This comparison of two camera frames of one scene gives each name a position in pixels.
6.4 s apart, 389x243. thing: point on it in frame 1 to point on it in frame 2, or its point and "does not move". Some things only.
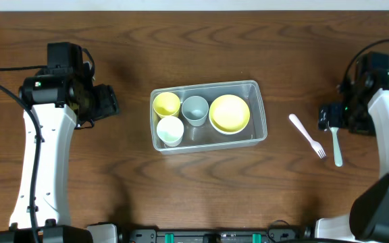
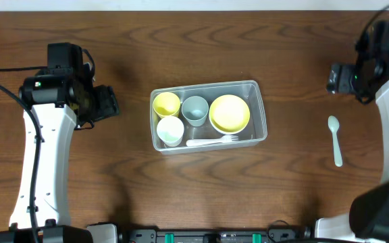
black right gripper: (335, 109) to (346, 84)
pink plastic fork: (318, 148) to (197, 142)
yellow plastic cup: (167, 104) does not move
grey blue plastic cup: (194, 109) does not move
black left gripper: (110, 103) does not move
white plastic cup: (170, 129) does not move
